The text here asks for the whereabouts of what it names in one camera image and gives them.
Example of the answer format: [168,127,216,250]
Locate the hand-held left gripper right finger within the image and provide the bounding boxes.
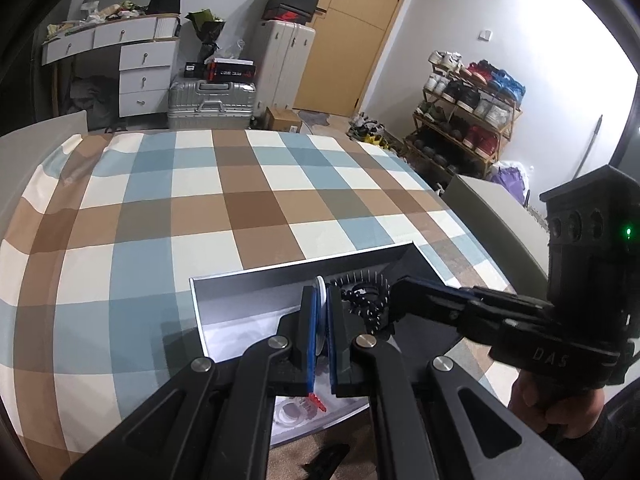
[327,287,588,480]

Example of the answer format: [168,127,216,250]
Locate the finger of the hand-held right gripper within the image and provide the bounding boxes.
[387,275,551,343]

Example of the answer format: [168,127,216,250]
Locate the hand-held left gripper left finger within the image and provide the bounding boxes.
[60,285,321,480]

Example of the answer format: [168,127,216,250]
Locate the round white pink-rimmed badge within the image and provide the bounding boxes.
[315,275,331,361]

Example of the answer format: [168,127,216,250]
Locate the grey cardboard box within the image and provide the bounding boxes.
[189,241,468,451]

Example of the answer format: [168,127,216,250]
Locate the white bangle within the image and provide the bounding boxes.
[277,397,308,426]

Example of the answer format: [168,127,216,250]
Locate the person's right hand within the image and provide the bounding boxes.
[510,367,608,443]

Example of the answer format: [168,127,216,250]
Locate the large grey cushion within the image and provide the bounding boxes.
[442,174,551,281]

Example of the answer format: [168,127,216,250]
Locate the purple bag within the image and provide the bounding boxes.
[490,160,528,201]

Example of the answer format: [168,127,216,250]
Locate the thin grey pole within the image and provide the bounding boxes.
[572,115,603,181]

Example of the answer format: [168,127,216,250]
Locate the pile of loose shoes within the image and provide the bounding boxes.
[345,112,406,153]

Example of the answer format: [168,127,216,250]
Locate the checkered tablecloth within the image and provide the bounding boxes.
[0,129,521,480]

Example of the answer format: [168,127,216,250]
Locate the wooden shoe rack with shoes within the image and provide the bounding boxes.
[405,50,527,176]

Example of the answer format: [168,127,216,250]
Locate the brown cardboard box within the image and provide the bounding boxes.
[264,106,303,132]

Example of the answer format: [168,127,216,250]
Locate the silver ribbed suitcase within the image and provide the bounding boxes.
[167,79,258,130]

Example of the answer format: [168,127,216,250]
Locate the tan wooden door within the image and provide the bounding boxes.
[292,0,418,116]

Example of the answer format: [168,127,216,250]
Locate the white upright suitcase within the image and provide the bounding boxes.
[252,20,317,116]

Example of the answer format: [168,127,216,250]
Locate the long black red box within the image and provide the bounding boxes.
[206,57,257,83]

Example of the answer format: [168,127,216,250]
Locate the clear plastic bag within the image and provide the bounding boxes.
[217,37,248,61]

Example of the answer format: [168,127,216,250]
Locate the black shoe box red logo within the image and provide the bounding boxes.
[262,6,317,25]

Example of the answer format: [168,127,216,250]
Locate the white vanity desk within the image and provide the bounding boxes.
[41,14,182,120]

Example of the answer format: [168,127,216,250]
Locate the dark clothes heap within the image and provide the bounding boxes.
[67,75,121,131]

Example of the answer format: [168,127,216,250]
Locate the dark wrapped bouquet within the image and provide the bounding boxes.
[185,7,226,61]

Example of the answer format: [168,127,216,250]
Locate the flat grey cushion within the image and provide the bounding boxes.
[0,111,90,221]

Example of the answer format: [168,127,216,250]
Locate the pile of desk clutter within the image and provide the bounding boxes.
[45,0,151,41]

